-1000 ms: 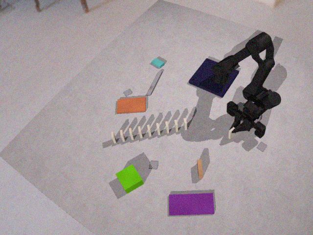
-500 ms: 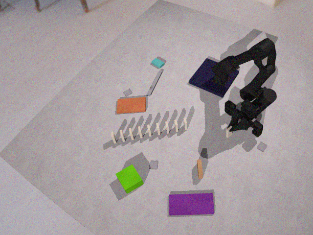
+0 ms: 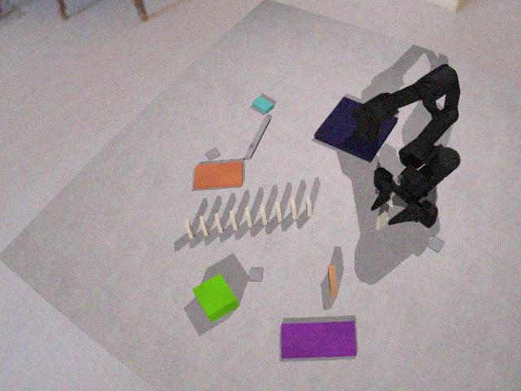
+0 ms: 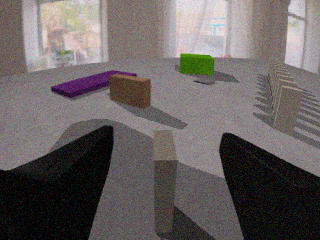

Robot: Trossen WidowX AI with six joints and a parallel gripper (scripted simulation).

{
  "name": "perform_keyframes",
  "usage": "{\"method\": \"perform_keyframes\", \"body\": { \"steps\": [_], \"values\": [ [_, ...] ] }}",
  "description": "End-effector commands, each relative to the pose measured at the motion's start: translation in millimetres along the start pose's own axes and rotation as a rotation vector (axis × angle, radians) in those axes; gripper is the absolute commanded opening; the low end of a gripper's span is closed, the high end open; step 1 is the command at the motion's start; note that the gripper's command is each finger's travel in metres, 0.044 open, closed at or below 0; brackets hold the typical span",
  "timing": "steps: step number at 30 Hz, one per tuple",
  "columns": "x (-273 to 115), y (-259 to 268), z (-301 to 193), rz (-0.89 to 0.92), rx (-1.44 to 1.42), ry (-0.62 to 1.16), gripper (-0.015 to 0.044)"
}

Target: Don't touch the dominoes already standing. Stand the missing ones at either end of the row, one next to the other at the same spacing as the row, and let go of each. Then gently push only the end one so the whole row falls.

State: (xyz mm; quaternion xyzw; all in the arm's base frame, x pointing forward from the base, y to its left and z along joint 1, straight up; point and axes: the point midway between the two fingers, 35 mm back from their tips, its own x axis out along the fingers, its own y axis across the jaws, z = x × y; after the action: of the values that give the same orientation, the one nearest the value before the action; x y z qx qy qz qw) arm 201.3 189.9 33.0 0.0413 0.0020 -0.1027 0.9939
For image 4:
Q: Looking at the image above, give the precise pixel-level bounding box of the purple flat rectangular block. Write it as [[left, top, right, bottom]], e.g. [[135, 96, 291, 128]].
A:
[[51, 71, 137, 99]]

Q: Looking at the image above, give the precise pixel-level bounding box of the green block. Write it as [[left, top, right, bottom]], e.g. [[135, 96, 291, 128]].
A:
[[180, 53, 215, 75]]

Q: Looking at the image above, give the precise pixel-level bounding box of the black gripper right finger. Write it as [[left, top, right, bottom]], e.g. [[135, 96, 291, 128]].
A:
[[219, 133, 320, 240]]

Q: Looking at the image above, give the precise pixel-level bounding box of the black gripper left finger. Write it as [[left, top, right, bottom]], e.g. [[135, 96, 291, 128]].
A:
[[0, 125, 115, 240]]

